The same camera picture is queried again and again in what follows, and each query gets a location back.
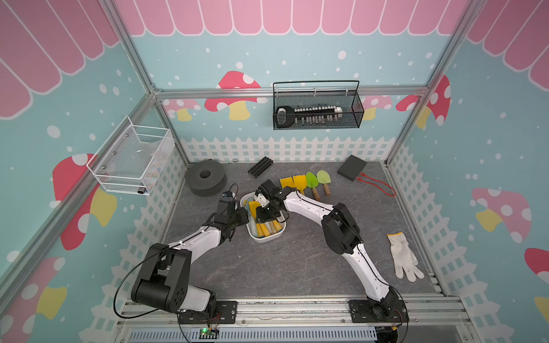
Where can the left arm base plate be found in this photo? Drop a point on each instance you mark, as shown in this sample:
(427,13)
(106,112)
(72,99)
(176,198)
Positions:
(222,312)

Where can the white work glove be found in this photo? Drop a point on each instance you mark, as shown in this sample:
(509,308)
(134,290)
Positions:
(405,261)

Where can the black socket bit holder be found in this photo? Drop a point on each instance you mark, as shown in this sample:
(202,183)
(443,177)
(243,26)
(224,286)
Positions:
(286,117)

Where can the light green shovel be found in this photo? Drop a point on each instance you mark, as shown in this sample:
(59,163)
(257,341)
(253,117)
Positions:
(324,179)

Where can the red shovel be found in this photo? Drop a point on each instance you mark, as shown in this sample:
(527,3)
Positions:
(277,226)

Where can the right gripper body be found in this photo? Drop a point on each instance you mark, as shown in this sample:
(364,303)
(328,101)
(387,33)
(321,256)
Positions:
(266,214)

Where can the black mesh wall basket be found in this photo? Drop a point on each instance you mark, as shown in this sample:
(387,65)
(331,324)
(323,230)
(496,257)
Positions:
(329,104)

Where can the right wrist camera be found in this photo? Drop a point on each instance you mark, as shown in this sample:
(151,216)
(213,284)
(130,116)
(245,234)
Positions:
(266,192)

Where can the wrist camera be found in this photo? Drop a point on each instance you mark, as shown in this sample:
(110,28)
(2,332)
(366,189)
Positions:
(266,192)
(228,203)

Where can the white plastic storage box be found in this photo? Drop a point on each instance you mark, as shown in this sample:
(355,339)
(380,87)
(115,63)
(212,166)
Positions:
(251,230)

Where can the yellow shovel blue tip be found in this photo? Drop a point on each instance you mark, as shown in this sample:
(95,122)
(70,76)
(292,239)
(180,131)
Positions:
(300,183)

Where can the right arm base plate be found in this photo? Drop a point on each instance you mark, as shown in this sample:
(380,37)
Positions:
(369,311)

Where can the small green circuit board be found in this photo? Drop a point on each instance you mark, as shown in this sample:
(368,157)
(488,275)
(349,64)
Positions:
(209,334)

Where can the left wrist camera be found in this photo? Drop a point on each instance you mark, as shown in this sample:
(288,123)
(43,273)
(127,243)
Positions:
(228,203)

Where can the black ribbed bar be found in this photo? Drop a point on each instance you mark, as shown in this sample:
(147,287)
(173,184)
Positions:
(260,167)

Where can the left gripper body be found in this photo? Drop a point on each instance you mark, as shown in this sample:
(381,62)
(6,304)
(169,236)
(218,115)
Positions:
(239,219)

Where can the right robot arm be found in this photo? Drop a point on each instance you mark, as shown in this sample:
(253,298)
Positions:
(342,234)

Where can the black flat box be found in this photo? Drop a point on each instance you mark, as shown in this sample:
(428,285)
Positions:
(351,168)

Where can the grey slotted cable duct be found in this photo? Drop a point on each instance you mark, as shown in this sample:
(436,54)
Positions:
(259,334)

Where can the green shovel wooden handle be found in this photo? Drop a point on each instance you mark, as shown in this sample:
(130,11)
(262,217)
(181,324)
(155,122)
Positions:
(313,183)

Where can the dark grey foam roll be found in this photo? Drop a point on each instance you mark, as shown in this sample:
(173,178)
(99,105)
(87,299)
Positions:
(206,178)

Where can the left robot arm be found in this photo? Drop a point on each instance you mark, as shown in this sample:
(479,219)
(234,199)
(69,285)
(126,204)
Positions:
(163,280)

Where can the yellow shovel wooden handle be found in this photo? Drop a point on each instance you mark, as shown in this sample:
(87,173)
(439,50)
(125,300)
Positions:
(287,182)

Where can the white wire wall basket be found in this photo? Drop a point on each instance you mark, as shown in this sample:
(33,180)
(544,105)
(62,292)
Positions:
(133,158)

